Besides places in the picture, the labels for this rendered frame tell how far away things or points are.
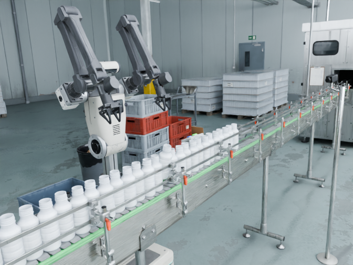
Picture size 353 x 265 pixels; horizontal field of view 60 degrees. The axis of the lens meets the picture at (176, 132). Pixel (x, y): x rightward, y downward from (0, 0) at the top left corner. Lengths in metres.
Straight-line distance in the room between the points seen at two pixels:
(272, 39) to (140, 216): 11.00
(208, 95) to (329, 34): 3.89
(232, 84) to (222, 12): 5.27
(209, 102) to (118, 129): 6.80
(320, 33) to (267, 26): 6.32
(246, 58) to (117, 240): 11.36
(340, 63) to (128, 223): 5.01
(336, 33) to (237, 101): 3.24
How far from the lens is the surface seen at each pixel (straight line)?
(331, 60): 5.84
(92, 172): 3.51
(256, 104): 7.96
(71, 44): 1.78
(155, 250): 2.35
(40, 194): 1.77
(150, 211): 1.35
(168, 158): 1.39
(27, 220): 1.04
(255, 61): 12.16
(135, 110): 3.87
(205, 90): 8.68
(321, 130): 6.00
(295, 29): 11.76
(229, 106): 8.23
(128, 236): 1.29
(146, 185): 1.34
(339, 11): 11.49
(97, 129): 1.92
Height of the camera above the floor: 1.58
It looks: 13 degrees down
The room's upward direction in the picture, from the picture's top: 2 degrees counter-clockwise
